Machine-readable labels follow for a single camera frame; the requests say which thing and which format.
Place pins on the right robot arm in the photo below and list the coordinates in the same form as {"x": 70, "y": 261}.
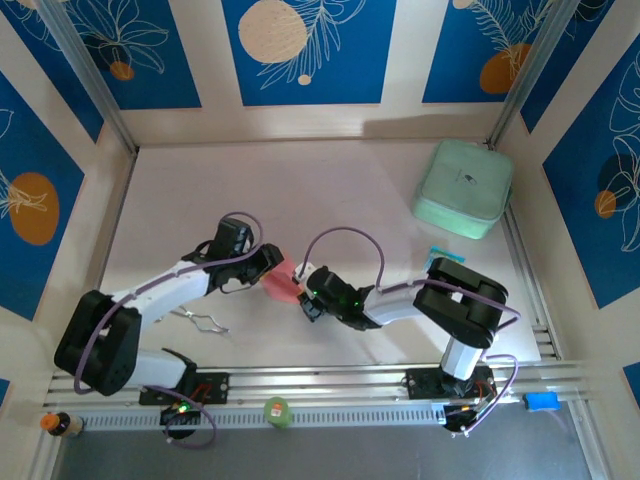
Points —
{"x": 460, "y": 300}

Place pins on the pink cloth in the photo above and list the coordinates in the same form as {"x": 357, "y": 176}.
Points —
{"x": 282, "y": 290}

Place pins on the blue box device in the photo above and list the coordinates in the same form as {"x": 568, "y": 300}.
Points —
{"x": 540, "y": 402}

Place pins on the black controller board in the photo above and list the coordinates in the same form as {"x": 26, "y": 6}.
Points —
{"x": 180, "y": 407}
{"x": 465, "y": 415}

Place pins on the aluminium mounting rail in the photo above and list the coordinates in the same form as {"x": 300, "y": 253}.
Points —
{"x": 325, "y": 382}

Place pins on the aluminium side rail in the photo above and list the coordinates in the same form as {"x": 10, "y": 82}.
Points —
{"x": 516, "y": 240}

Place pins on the brown bottle orange cap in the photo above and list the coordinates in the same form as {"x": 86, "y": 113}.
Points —
{"x": 62, "y": 425}

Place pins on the aluminium frame post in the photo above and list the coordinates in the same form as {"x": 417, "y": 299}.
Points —
{"x": 530, "y": 75}
{"x": 89, "y": 75}

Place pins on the mint green zip pouch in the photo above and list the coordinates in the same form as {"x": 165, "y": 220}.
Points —
{"x": 465, "y": 190}

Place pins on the colourful candy packet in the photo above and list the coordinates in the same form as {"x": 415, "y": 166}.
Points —
{"x": 450, "y": 254}

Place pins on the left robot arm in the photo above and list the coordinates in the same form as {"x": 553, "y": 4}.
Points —
{"x": 100, "y": 345}

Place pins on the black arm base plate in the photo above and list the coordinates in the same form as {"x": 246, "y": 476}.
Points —
{"x": 420, "y": 382}
{"x": 217, "y": 387}

